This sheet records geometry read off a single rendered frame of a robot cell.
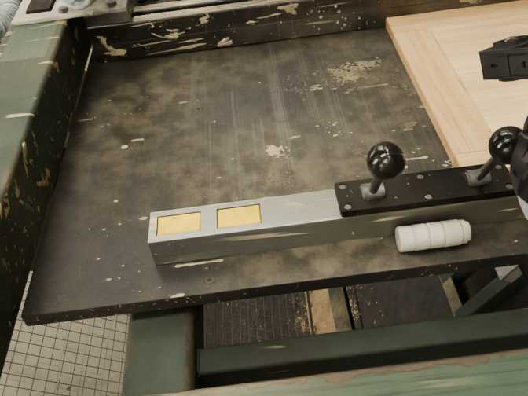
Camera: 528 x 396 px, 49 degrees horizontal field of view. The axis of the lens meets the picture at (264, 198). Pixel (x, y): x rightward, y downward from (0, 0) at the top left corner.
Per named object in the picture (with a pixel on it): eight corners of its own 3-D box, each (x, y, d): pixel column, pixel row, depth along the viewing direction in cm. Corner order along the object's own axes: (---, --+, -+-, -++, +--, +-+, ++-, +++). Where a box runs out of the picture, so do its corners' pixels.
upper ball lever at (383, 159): (390, 208, 67) (412, 170, 54) (357, 213, 67) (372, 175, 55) (384, 177, 68) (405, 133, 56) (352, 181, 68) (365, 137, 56)
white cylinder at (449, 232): (400, 258, 66) (470, 249, 66) (401, 240, 64) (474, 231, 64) (394, 239, 68) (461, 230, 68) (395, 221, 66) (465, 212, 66)
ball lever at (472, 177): (493, 195, 67) (541, 154, 54) (460, 199, 67) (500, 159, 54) (486, 164, 68) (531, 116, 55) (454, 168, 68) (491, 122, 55)
